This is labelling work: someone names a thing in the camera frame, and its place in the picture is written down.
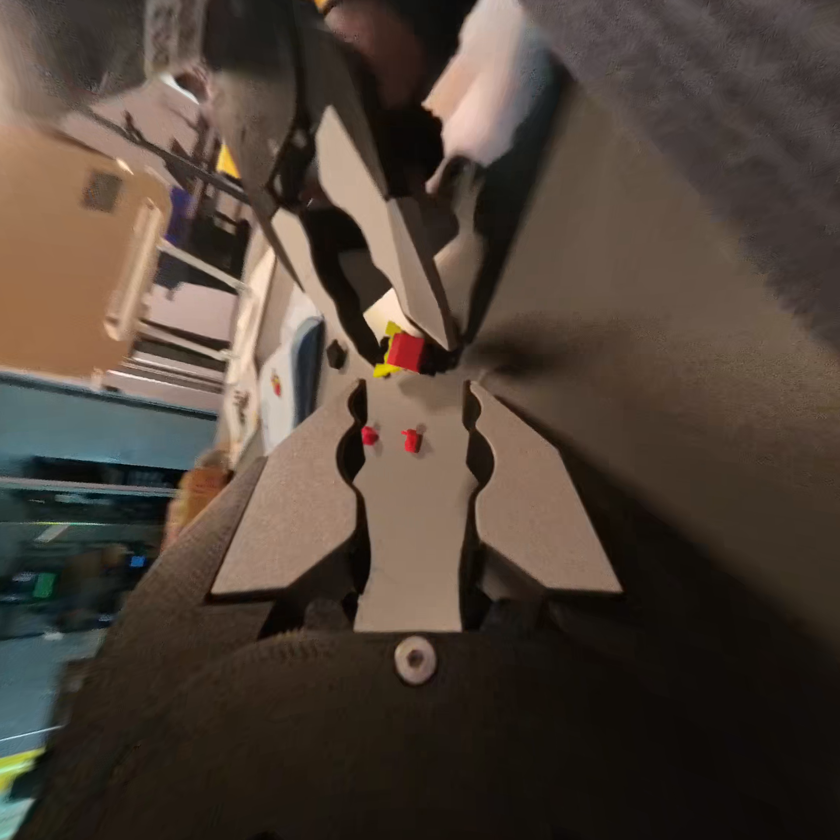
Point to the wooden book stand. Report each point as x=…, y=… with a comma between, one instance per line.
x=59, y=262

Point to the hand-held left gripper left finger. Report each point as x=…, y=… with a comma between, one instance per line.
x=289, y=525

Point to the open instruction booklet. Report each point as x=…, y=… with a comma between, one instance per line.
x=289, y=394

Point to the person's grey sweater torso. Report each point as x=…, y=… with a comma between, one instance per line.
x=722, y=98

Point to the orange cardboard lego box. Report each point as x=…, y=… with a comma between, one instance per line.
x=203, y=485

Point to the angular black lego piece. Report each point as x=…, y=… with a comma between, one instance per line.
x=335, y=354

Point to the person's right hand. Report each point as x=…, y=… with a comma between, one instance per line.
x=380, y=46

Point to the small red lego piece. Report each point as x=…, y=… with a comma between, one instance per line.
x=370, y=436
x=412, y=442

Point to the red yellow lego model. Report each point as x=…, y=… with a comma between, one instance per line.
x=405, y=351

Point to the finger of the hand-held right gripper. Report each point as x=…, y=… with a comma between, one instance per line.
x=256, y=124
x=394, y=249

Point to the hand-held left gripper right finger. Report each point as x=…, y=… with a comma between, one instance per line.
x=544, y=525

